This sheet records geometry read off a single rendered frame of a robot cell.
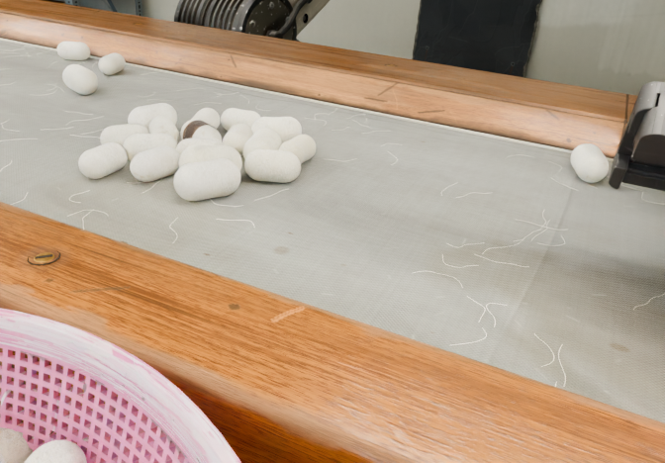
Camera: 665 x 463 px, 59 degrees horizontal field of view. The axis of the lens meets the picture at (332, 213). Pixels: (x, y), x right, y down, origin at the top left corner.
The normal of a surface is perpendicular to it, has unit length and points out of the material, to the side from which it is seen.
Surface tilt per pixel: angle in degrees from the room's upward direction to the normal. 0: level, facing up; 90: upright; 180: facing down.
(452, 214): 0
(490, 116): 45
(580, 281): 0
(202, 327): 0
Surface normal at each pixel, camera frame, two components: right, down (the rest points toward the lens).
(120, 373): -0.49, 0.11
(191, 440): -0.71, 0.02
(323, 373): 0.06, -0.89
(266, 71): -0.26, -0.35
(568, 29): -0.40, 0.40
